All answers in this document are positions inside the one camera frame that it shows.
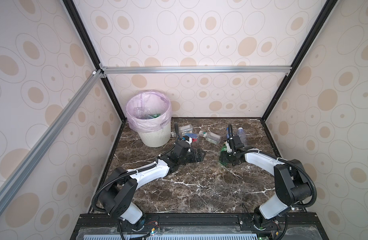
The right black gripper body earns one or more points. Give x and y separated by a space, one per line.
231 159

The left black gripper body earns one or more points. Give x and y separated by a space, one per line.
189 158

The green bottle yellow cap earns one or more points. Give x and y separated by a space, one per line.
224 156

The small Pepsi water bottle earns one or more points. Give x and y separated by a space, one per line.
229 133

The clear bottle pale label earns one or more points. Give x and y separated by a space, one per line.
243 137

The clear bottle white cap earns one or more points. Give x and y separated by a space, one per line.
211 137

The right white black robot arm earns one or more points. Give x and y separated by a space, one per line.
294 188

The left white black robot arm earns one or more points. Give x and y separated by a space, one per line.
116 195

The white plastic waste bin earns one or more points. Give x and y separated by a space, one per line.
158 138

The pink bin liner bag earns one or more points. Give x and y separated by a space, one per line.
155 103

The Fiji bottle blue cap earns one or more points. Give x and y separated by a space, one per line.
193 136

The clear bottle green band cap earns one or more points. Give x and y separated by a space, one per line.
188 129

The blue label bottle white cap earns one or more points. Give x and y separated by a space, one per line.
141 113

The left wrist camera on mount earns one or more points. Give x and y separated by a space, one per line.
188 138

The horizontal aluminium rail back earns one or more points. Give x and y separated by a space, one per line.
197 69

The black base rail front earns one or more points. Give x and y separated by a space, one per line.
293 226

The black frame post right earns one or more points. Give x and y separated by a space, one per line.
305 47

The black frame post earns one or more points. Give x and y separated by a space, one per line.
305 47
88 44

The black frame post left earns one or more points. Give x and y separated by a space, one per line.
88 44

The aluminium rail left wall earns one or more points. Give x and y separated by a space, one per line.
13 184

